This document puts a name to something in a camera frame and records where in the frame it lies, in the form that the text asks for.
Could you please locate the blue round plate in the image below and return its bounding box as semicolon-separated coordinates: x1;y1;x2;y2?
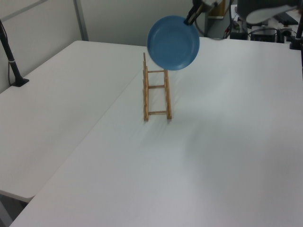
146;15;200;71

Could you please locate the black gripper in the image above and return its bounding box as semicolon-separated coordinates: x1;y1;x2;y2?
183;0;220;26

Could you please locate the black keyboard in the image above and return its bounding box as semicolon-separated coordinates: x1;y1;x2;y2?
275;11;299;25

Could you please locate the black camera stand pole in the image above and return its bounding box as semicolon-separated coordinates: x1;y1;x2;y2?
0;18;30;87
289;13;303;50

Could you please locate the wooden plate rack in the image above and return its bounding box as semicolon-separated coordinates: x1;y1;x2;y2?
142;52;172;122

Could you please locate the black electronics box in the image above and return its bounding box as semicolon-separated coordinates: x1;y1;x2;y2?
250;27;278;43

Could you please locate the black hanging cable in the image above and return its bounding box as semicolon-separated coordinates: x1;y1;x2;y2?
222;0;235;40

